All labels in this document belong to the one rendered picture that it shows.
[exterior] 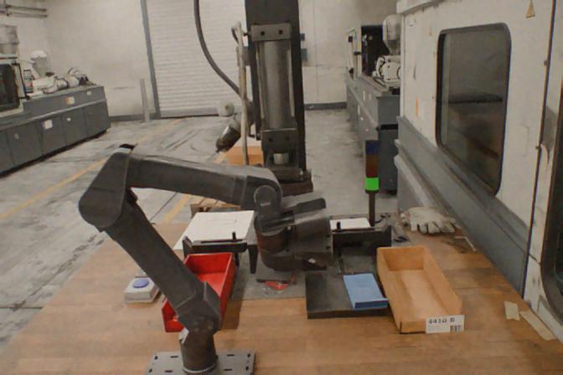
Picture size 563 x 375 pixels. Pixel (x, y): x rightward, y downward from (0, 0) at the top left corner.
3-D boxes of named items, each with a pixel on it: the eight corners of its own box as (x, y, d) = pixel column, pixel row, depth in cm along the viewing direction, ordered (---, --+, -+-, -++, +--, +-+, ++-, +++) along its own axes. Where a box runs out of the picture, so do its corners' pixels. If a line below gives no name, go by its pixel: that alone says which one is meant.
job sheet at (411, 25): (405, 76, 262) (405, 18, 252) (406, 76, 262) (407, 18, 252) (413, 79, 238) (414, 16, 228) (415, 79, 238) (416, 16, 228)
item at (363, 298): (355, 314, 90) (355, 301, 89) (343, 277, 105) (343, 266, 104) (388, 310, 90) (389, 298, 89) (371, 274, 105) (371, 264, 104)
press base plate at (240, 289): (164, 312, 104) (162, 301, 103) (204, 229, 152) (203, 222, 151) (437, 300, 101) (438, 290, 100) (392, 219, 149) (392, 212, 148)
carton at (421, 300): (399, 337, 86) (400, 304, 84) (377, 275, 110) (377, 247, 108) (463, 334, 85) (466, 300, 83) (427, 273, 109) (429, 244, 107)
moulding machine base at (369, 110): (345, 112, 944) (343, 66, 915) (392, 110, 933) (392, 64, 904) (374, 198, 421) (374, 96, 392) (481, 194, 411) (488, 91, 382)
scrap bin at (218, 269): (165, 332, 92) (160, 308, 90) (191, 274, 115) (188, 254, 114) (220, 331, 91) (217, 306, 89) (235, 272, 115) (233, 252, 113)
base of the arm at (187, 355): (147, 321, 82) (135, 346, 75) (251, 318, 81) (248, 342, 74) (154, 356, 84) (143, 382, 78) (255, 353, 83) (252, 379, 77)
